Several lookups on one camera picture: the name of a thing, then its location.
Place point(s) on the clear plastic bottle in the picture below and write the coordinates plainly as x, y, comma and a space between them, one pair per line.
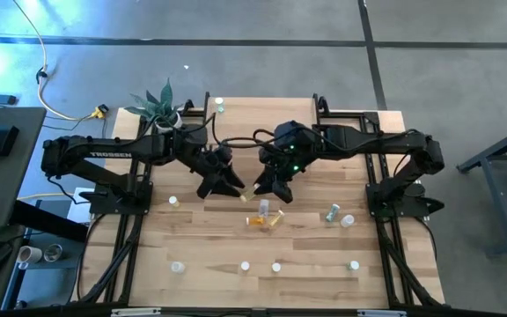
263, 207

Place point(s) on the pale yellow pill bottle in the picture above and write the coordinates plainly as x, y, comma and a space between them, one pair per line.
248, 195
276, 218
174, 201

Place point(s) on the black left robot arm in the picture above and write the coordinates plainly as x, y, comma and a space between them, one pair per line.
139, 149

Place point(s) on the green pill bottle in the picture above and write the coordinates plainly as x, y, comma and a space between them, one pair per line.
353, 265
332, 212
219, 104

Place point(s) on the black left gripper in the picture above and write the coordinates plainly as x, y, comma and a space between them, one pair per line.
216, 165

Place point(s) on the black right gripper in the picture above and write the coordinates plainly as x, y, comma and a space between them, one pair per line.
286, 169

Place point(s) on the black aluminium rig frame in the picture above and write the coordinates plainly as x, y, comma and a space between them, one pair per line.
218, 314

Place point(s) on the silver frame bracket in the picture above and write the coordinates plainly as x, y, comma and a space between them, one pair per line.
135, 312
381, 313

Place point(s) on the green plant in white pot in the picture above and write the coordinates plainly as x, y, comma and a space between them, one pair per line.
162, 103

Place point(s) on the orange pill bottle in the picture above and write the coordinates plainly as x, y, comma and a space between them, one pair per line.
245, 265
276, 267
255, 220

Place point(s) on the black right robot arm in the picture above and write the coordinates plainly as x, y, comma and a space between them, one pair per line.
368, 141

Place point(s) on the black desk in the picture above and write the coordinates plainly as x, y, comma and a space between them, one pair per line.
11, 176

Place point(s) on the blue-grey metal cart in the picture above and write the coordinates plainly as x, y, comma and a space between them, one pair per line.
497, 207

